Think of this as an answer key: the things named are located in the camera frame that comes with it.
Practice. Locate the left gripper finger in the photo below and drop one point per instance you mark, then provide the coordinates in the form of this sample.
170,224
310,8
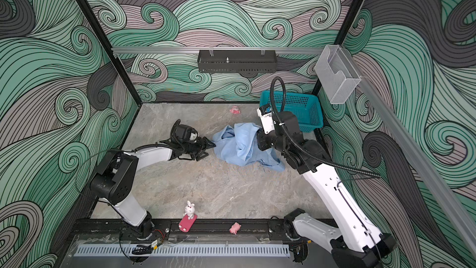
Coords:
207,144
201,155

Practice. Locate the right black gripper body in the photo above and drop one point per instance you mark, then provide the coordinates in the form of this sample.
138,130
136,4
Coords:
275,139

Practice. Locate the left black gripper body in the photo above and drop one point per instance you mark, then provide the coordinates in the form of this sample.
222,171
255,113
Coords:
194,148

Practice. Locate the light blue long sleeve shirt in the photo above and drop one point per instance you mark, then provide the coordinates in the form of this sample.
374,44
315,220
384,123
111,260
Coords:
238,145

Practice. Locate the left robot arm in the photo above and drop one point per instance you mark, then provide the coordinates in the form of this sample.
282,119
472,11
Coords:
112,179

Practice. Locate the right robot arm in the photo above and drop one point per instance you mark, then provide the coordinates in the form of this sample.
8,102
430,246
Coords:
355,242

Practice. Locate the teal plastic basket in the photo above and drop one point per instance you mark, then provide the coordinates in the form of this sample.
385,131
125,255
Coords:
305,107

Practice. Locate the small pink toy at back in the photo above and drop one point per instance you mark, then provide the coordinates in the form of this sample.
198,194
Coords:
235,110

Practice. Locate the small pink pig toy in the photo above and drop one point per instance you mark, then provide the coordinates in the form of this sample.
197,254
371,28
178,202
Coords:
235,228

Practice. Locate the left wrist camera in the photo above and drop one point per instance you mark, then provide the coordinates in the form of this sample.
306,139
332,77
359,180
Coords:
191,136

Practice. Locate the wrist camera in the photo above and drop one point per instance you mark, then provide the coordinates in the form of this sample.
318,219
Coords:
191,136
266,116

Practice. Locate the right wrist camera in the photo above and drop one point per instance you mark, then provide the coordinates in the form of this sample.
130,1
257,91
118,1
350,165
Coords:
266,116

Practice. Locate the black wall tray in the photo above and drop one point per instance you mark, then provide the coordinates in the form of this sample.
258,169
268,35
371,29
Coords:
247,62

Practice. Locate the clear acrylic wall holder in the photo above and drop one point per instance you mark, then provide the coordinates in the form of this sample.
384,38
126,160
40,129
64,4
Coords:
338,73

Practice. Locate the aluminium rail back wall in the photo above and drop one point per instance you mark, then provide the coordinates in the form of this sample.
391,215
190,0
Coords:
195,50

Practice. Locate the aluminium rail wall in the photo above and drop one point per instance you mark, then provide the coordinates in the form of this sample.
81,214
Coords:
379,93
195,50

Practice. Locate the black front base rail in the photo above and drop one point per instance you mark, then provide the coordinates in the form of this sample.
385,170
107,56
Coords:
167,227

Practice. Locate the white slotted cable duct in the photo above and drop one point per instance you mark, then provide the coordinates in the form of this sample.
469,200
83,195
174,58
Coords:
187,250

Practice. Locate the aluminium rail right wall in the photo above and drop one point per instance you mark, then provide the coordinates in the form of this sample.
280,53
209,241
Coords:
379,93

